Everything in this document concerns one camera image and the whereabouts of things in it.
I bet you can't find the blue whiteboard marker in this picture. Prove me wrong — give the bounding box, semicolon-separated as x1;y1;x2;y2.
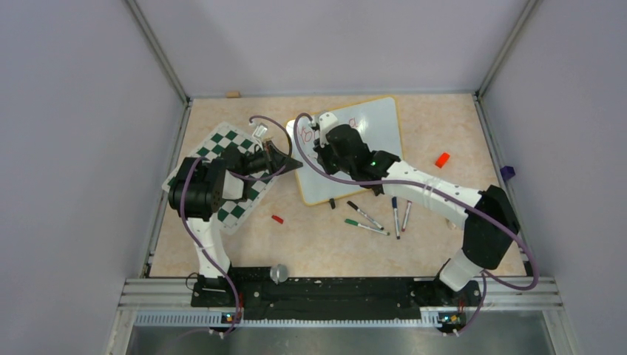
391;197;401;240

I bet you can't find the red marker cap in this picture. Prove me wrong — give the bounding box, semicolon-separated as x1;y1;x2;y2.
271;215;284;224

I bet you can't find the green white chessboard mat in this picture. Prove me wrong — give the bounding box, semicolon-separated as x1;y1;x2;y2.
163;122;300;234

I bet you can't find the purple block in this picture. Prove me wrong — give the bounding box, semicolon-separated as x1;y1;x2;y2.
500;166;516;182

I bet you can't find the purple whiteboard marker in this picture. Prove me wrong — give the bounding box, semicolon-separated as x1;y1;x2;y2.
401;200;413;232

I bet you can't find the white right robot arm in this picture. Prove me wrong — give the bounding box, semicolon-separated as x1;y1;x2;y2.
309;112;520;305

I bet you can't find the grey round knob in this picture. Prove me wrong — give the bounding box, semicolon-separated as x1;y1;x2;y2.
270;264;289;285

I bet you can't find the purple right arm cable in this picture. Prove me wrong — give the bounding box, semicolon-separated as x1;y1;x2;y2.
292;112;540;339

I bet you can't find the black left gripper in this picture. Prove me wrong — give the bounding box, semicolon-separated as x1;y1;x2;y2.
240;140;302;176

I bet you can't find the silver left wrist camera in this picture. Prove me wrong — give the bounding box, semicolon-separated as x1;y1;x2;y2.
252;124;268;140

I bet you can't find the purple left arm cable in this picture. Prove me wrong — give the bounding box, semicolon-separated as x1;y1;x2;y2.
177;115;294;339

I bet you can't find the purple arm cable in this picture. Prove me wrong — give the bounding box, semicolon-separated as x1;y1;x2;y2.
177;115;294;339
292;112;540;339

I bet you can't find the orange red block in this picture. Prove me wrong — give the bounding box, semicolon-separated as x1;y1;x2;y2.
434;152;450;169

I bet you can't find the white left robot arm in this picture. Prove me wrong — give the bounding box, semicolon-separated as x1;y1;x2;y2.
168;141;303;306

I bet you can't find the green white toy brick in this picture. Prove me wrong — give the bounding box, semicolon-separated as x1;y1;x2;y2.
446;220;458;230

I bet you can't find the green whiteboard marker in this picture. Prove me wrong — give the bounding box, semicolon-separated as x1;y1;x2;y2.
344;219;390;236

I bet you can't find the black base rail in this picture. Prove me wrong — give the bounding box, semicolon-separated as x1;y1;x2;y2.
191;267;481;321

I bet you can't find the black whiteboard marker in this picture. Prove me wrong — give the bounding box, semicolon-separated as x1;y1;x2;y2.
346;200;384;230

